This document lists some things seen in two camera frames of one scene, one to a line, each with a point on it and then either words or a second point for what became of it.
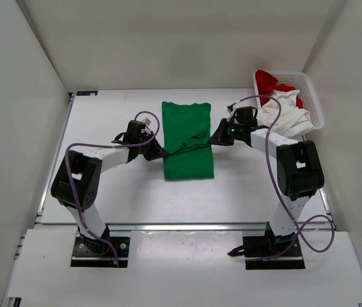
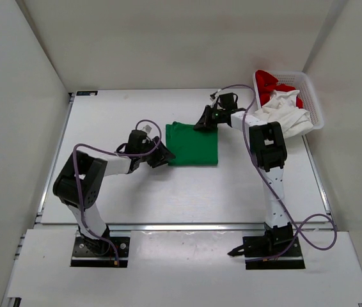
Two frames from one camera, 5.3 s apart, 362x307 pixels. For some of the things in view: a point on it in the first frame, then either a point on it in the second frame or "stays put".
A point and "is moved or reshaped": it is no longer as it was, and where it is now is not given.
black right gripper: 221,137 → 206,124
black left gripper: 157,152 → 160,158
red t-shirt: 267,84 stays put
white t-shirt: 291,121 stays put
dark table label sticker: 86,93 stays put
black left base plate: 96,252 stays put
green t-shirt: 186,133 is moved or reshaped
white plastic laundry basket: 301,82 stays put
